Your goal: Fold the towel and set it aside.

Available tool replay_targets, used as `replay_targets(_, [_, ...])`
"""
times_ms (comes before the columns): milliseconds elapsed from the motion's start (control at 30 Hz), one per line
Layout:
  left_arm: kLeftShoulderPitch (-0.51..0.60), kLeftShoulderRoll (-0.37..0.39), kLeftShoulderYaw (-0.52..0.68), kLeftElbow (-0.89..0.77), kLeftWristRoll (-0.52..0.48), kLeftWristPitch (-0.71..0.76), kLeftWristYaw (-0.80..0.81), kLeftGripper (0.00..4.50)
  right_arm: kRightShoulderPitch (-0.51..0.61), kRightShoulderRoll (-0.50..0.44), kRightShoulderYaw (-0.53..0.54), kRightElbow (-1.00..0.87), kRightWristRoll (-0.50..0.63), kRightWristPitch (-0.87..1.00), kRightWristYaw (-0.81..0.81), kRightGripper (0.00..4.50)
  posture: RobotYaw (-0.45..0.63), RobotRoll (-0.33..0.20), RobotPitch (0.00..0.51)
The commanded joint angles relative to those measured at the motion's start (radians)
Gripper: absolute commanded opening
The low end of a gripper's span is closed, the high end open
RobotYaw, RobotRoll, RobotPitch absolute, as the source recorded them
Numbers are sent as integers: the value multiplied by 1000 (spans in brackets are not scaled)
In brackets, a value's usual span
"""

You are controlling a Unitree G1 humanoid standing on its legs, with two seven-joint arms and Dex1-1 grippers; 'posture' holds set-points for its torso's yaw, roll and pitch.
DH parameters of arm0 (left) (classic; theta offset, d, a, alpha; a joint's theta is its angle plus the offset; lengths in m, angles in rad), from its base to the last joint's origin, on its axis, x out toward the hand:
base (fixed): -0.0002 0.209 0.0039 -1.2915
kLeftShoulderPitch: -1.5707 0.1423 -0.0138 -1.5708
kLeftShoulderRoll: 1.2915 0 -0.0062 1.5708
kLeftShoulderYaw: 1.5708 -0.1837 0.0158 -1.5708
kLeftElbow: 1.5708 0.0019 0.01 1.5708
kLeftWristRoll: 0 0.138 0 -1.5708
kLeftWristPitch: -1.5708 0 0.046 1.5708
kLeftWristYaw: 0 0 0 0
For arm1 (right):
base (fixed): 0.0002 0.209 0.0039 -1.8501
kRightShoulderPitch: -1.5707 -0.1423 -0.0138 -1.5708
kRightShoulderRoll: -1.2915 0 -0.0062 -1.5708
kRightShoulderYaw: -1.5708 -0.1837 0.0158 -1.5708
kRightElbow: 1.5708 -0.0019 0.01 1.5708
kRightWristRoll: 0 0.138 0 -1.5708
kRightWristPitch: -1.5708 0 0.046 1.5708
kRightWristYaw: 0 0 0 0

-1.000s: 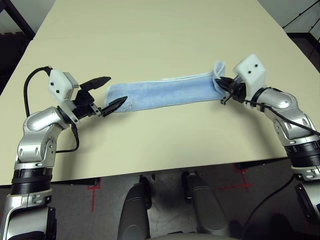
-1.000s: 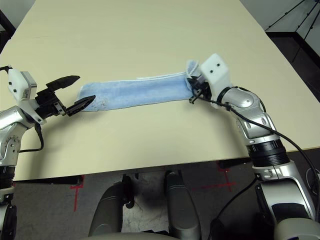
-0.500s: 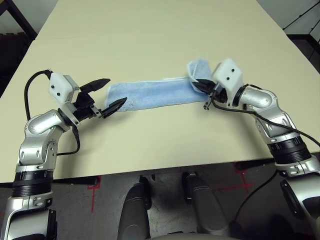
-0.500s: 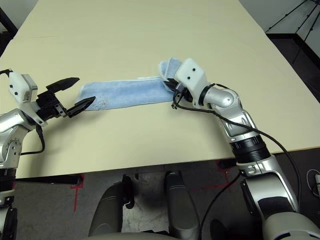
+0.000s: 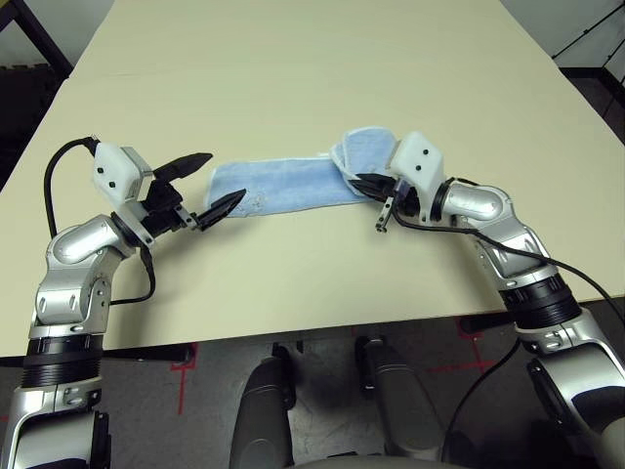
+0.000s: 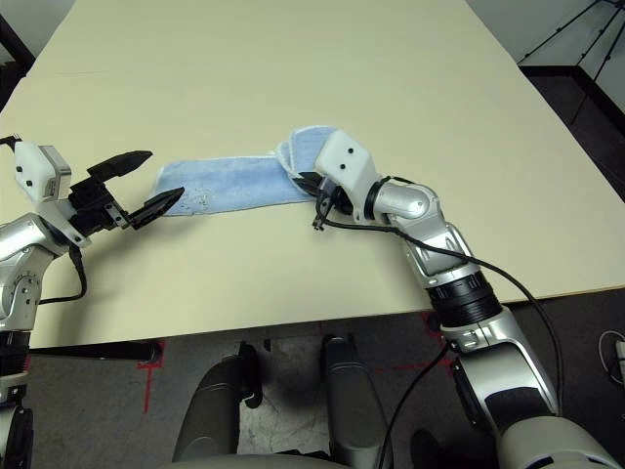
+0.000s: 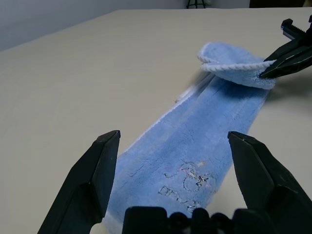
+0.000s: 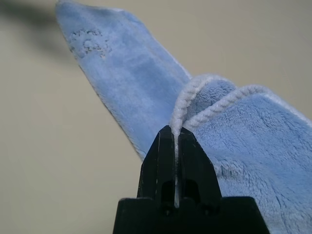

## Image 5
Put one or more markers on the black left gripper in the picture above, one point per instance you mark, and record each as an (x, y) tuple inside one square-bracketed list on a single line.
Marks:
[(163, 210)]

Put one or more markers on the red floor tape cross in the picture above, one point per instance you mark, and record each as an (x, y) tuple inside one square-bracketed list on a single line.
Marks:
[(469, 364)]

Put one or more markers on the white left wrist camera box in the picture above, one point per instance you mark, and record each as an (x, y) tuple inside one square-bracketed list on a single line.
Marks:
[(110, 171)]

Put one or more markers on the light blue towel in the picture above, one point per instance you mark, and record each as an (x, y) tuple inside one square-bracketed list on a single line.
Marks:
[(293, 185)]

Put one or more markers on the black foam floor mat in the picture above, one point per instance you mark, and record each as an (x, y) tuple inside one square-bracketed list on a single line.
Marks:
[(24, 107)]

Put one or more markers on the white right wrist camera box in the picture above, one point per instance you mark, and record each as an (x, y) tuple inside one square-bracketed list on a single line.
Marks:
[(420, 156)]

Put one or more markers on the black framed side table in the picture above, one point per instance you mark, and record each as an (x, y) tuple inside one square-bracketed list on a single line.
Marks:
[(44, 39)]

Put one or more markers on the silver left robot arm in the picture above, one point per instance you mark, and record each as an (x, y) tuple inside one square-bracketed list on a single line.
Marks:
[(73, 249)]

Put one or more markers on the grey robot right leg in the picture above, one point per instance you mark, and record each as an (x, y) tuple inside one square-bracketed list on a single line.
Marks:
[(400, 405)]

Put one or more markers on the grey robot leg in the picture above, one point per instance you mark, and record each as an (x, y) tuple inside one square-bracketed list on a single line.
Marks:
[(263, 415), (400, 405)]

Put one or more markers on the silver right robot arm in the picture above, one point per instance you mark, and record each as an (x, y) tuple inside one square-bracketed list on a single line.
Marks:
[(478, 205)]

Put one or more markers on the grey robot left leg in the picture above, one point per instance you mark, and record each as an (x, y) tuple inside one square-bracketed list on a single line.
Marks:
[(263, 415)]

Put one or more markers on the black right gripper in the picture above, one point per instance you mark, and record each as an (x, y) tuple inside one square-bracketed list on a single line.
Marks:
[(405, 200)]

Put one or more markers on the black table base foot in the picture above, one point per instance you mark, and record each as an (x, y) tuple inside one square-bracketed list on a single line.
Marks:
[(146, 353), (483, 325)]

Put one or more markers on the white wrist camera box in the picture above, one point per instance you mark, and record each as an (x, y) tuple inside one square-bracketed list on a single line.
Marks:
[(110, 171), (420, 156)]

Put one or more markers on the black tripod stand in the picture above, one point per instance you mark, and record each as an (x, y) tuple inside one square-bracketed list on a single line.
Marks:
[(586, 32)]

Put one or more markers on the red floor tape mark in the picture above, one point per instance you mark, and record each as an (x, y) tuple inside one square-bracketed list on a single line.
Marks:
[(181, 391)]

